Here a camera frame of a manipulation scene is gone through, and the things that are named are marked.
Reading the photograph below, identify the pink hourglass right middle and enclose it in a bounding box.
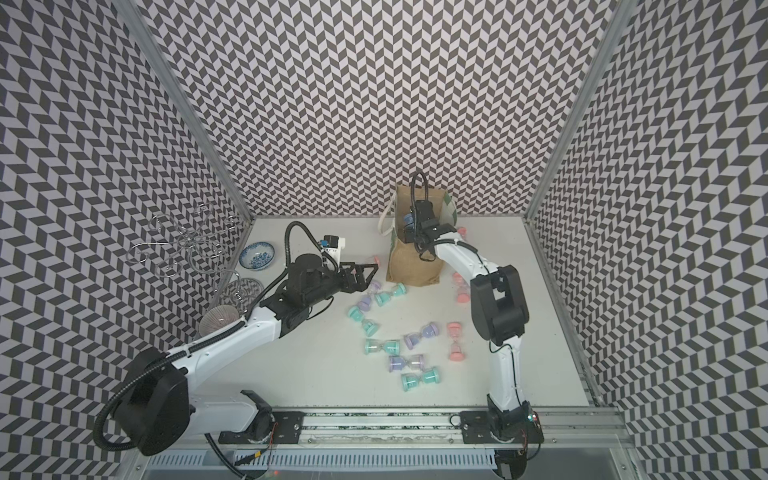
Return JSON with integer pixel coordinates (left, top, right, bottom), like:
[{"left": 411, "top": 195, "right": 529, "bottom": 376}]
[{"left": 452, "top": 272, "right": 471, "bottom": 304}]

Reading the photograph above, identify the purple hourglass front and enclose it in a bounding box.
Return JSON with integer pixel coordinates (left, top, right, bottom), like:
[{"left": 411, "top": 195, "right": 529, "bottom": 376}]
[{"left": 387, "top": 354, "right": 426, "bottom": 373}]

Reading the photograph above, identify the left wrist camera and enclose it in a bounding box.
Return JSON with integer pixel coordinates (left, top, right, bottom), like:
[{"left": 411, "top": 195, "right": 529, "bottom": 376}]
[{"left": 320, "top": 235, "right": 346, "bottom": 263}]

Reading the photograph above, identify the blue white patterned bowl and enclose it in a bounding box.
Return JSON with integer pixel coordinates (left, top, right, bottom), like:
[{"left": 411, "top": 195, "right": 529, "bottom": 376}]
[{"left": 238, "top": 241, "right": 276, "bottom": 271}]

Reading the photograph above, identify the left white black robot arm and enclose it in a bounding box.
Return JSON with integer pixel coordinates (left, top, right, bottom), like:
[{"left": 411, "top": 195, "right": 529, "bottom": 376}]
[{"left": 92, "top": 254, "right": 379, "bottom": 456}]

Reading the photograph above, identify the clear glass plate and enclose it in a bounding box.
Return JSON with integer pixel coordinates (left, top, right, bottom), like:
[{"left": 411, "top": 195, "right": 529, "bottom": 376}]
[{"left": 218, "top": 278, "right": 264, "bottom": 313}]

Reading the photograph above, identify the green hourglass middle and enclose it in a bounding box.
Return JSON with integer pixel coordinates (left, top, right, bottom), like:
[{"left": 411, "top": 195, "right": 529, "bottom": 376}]
[{"left": 363, "top": 339, "right": 400, "bottom": 356}]

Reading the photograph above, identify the green hourglass pile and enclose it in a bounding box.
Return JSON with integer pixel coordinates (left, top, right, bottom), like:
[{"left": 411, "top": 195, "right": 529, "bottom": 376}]
[
  {"left": 374, "top": 283, "right": 407, "bottom": 307},
  {"left": 347, "top": 306, "right": 379, "bottom": 338}
]

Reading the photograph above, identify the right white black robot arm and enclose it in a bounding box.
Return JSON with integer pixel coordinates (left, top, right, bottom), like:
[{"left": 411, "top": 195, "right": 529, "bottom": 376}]
[{"left": 405, "top": 200, "right": 544, "bottom": 447}]

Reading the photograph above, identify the green hourglass top pile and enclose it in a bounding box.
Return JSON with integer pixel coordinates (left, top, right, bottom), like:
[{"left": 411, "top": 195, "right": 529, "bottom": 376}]
[{"left": 374, "top": 283, "right": 407, "bottom": 307}]

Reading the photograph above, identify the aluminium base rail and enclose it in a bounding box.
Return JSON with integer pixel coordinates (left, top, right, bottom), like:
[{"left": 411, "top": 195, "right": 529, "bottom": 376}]
[{"left": 113, "top": 406, "right": 649, "bottom": 480}]

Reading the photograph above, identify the wire metal rack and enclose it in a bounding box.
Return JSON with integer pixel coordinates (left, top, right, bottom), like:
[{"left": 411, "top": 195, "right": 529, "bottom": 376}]
[{"left": 123, "top": 204, "right": 239, "bottom": 279}]

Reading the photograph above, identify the pink hourglass front right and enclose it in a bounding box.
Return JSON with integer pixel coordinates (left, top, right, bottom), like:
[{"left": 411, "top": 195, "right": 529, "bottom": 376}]
[{"left": 446, "top": 322, "right": 466, "bottom": 362}]

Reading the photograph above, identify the green hourglass front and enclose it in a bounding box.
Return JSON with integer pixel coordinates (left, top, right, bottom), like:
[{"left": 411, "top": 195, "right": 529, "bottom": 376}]
[{"left": 401, "top": 367, "right": 441, "bottom": 392}]

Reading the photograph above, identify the purple hourglass centre right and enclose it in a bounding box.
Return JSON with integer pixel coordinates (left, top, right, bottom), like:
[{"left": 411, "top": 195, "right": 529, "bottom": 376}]
[{"left": 403, "top": 322, "right": 440, "bottom": 350}]

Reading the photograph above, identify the purple hourglass pile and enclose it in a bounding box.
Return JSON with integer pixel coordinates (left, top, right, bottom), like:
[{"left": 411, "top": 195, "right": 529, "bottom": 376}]
[{"left": 357, "top": 280, "right": 382, "bottom": 312}]

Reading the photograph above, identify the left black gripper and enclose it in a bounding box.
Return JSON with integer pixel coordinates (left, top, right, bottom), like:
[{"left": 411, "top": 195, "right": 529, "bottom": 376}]
[{"left": 306, "top": 261, "right": 379, "bottom": 308}]

